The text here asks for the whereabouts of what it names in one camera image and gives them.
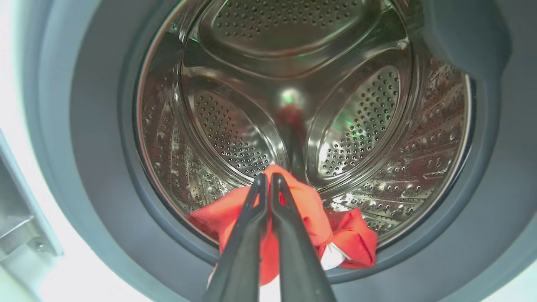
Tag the metal washer door hinge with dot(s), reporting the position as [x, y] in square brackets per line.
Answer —
[21, 218]

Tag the stainless steel perforated washer drum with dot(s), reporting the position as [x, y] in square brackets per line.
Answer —
[293, 50]

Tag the white front-load washing machine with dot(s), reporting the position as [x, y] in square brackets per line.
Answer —
[84, 281]

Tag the grey rubber door gasket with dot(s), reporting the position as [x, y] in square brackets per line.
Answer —
[96, 167]

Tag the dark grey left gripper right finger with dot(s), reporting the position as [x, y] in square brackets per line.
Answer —
[298, 260]

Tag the red garment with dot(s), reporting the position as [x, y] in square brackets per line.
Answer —
[310, 214]

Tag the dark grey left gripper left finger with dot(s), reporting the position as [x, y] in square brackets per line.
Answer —
[243, 251]

